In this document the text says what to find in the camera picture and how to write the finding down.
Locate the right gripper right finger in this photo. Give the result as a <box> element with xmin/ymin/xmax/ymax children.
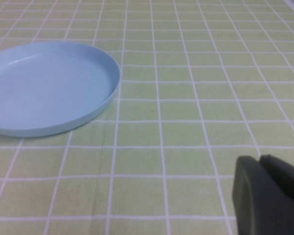
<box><xmin>259</xmin><ymin>154</ymin><xmax>294</xmax><ymax>209</ymax></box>

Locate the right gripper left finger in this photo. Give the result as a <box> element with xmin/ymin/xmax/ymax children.
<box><xmin>232</xmin><ymin>156</ymin><xmax>294</xmax><ymax>235</ymax></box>

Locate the light blue round plate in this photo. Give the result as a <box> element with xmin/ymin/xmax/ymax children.
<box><xmin>0</xmin><ymin>41</ymin><xmax>121</xmax><ymax>138</ymax></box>

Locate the green checkered tablecloth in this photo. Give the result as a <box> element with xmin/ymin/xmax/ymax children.
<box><xmin>0</xmin><ymin>0</ymin><xmax>294</xmax><ymax>235</ymax></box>

